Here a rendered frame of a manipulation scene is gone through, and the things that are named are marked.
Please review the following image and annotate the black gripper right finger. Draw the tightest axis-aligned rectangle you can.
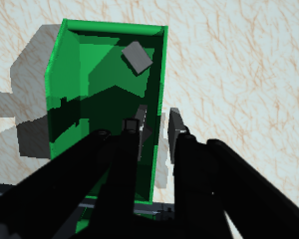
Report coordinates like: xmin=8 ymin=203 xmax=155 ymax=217
xmin=167 ymin=108 xmax=299 ymax=239

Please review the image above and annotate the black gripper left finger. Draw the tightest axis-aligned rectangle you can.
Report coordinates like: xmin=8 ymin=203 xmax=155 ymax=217
xmin=0 ymin=105 xmax=148 ymax=239

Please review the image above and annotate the grey metal shelf rack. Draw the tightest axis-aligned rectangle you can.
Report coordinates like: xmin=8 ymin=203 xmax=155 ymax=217
xmin=0 ymin=183 xmax=174 ymax=239

